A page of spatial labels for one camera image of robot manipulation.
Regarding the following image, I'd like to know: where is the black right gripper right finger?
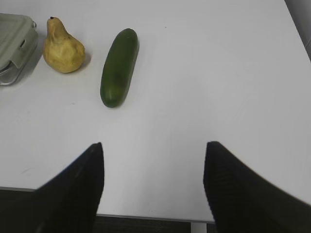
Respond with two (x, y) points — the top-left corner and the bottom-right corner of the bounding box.
(203, 141), (311, 233)

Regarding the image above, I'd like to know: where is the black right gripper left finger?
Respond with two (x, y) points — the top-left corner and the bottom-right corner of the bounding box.
(0, 143), (104, 233)

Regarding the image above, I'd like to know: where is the green cucumber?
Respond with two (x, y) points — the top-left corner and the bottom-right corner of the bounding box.
(100, 28), (139, 108)

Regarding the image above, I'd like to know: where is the yellow pear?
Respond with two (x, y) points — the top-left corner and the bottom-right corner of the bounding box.
(43, 17), (86, 73)

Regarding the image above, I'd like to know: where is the green lid glass container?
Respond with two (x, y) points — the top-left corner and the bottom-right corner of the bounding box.
(0, 13), (38, 86)

